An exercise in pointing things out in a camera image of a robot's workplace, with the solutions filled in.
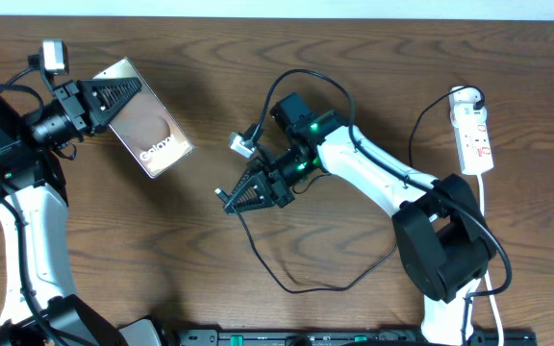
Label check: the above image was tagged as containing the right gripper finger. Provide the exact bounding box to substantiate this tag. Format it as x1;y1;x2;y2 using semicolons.
236;161;264;189
223;178;261;214

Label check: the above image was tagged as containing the bronze Galaxy smartphone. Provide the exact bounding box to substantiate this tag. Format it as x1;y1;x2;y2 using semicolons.
94;58;194;179

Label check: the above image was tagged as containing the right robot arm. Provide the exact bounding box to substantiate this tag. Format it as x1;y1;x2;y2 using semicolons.
216;93;497;345

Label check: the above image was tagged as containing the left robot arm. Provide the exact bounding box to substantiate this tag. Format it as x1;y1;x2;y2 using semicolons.
0;77;168;345

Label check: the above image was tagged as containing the white power strip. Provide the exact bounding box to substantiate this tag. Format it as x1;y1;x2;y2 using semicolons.
449;86;494;176

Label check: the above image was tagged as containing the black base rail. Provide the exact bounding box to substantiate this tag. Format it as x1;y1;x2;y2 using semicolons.
175;328;538;346

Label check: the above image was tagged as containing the white power strip cord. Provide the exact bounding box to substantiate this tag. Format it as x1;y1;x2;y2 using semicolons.
476;173;506;346

